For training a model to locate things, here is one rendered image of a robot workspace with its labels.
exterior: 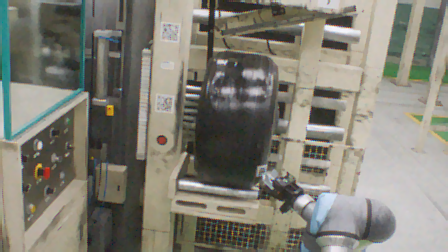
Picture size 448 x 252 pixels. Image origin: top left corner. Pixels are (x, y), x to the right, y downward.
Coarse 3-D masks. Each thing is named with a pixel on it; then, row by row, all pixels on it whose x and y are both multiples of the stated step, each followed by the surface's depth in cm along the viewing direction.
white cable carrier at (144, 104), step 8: (152, 48) 191; (144, 56) 188; (144, 64) 189; (144, 72) 190; (144, 80) 192; (144, 88) 193; (144, 96) 194; (144, 104) 195; (144, 112) 196; (144, 120) 197; (144, 128) 198; (144, 136) 200; (144, 144) 201; (144, 152) 202
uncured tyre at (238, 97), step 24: (216, 72) 179; (240, 72) 179; (264, 72) 180; (216, 96) 174; (240, 96) 174; (264, 96) 175; (216, 120) 173; (240, 120) 173; (264, 120) 173; (216, 144) 175; (240, 144) 174; (264, 144) 176; (216, 168) 182; (240, 168) 180
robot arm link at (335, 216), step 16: (320, 208) 125; (336, 208) 125; (352, 208) 125; (368, 208) 125; (320, 224) 124; (336, 224) 123; (352, 224) 123; (368, 224) 124; (320, 240) 124; (336, 240) 121; (352, 240) 122
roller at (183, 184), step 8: (184, 184) 195; (192, 184) 195; (200, 184) 195; (208, 184) 195; (216, 184) 196; (208, 192) 195; (216, 192) 195; (224, 192) 194; (232, 192) 194; (240, 192) 194; (248, 192) 194; (256, 192) 194
